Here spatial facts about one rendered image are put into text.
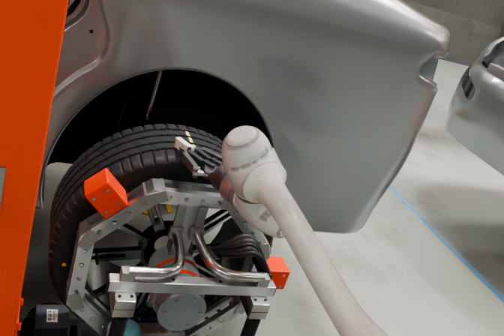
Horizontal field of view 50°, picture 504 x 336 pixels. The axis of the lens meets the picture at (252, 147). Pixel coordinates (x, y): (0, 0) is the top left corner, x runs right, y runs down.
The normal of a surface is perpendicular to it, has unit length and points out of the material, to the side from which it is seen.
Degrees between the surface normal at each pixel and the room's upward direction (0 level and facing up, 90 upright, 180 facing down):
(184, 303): 90
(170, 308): 90
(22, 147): 90
